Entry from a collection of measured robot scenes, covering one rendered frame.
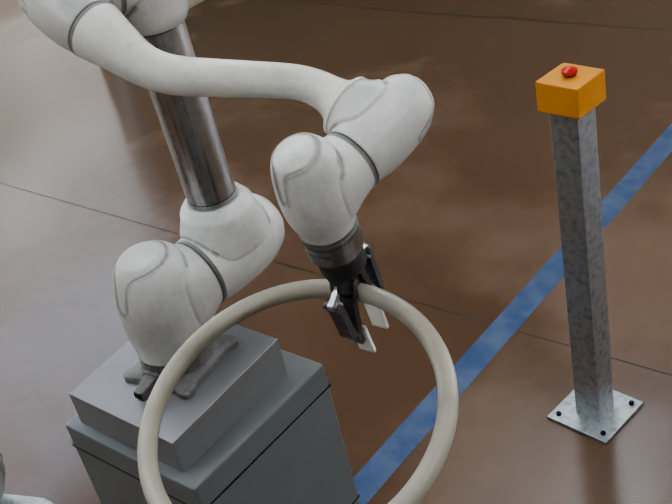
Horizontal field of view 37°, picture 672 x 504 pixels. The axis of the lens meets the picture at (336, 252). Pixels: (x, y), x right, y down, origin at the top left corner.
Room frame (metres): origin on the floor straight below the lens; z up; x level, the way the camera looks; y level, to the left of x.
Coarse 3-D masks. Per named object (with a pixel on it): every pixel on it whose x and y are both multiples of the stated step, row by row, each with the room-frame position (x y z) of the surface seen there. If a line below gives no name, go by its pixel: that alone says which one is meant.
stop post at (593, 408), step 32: (544, 96) 2.15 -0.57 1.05; (576, 96) 2.08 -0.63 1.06; (576, 128) 2.11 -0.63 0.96; (576, 160) 2.11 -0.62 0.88; (576, 192) 2.12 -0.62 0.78; (576, 224) 2.13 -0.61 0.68; (576, 256) 2.13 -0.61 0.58; (576, 288) 2.14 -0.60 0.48; (576, 320) 2.15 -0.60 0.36; (608, 320) 2.15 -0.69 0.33; (576, 352) 2.15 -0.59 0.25; (608, 352) 2.15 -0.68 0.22; (576, 384) 2.16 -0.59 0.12; (608, 384) 2.14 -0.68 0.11; (576, 416) 2.15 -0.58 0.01; (608, 416) 2.12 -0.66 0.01
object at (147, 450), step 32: (288, 288) 1.34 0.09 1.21; (320, 288) 1.32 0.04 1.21; (224, 320) 1.33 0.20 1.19; (416, 320) 1.20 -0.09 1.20; (192, 352) 1.29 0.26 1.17; (448, 352) 1.14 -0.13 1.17; (160, 384) 1.24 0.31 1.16; (448, 384) 1.08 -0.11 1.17; (160, 416) 1.20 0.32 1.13; (448, 416) 1.03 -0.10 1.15; (448, 448) 0.99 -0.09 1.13; (160, 480) 1.09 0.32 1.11; (416, 480) 0.96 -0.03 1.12
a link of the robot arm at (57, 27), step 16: (32, 0) 1.59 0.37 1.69; (48, 0) 1.57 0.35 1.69; (64, 0) 1.56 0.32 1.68; (80, 0) 1.56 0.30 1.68; (96, 0) 1.56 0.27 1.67; (112, 0) 1.61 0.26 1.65; (32, 16) 1.60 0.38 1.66; (48, 16) 1.56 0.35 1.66; (64, 16) 1.55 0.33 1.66; (48, 32) 1.57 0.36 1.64; (64, 32) 1.54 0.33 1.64; (64, 48) 1.58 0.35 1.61
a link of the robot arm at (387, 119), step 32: (96, 32) 1.52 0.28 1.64; (128, 32) 1.51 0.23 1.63; (96, 64) 1.52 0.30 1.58; (128, 64) 1.47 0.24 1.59; (160, 64) 1.46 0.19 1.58; (192, 64) 1.45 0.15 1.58; (224, 64) 1.44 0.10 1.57; (256, 64) 1.44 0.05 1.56; (288, 64) 1.43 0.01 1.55; (192, 96) 1.45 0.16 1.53; (224, 96) 1.44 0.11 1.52; (256, 96) 1.42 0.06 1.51; (288, 96) 1.41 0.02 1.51; (320, 96) 1.38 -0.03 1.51; (352, 96) 1.33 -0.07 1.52; (384, 96) 1.32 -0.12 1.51; (416, 96) 1.33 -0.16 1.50; (352, 128) 1.29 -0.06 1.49; (384, 128) 1.28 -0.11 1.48; (416, 128) 1.30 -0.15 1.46; (384, 160) 1.26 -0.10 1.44
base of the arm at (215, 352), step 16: (224, 336) 1.68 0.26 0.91; (208, 352) 1.62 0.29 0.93; (224, 352) 1.64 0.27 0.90; (128, 368) 1.66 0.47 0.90; (144, 368) 1.62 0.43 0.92; (160, 368) 1.59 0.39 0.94; (192, 368) 1.59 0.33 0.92; (208, 368) 1.60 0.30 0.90; (144, 384) 1.58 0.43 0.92; (192, 384) 1.56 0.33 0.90; (144, 400) 1.55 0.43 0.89
